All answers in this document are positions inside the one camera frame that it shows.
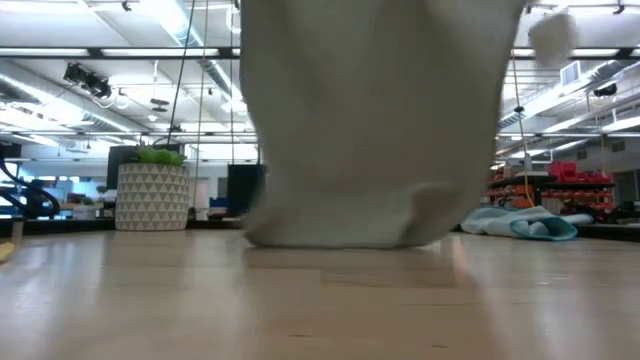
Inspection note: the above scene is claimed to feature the light blue microfiber towel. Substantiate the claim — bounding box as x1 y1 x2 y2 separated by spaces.
460 202 595 243

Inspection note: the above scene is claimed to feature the succulent in patterned white pot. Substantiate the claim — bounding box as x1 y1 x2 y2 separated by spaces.
115 144 190 232

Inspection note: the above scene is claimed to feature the black ceiling camera rig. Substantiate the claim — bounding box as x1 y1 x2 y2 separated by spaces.
63 63 112 99

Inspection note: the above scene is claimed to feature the shelf with red bins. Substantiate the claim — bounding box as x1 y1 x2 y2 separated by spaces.
487 160 617 214

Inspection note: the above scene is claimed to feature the thin black hanging cable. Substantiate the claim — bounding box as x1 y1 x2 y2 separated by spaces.
166 0 197 147

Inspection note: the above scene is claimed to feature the curved black arm cable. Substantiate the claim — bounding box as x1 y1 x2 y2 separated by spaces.
0 154 61 220

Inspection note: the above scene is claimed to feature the grey waffle microfiber towel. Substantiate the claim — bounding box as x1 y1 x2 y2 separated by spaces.
239 0 579 250

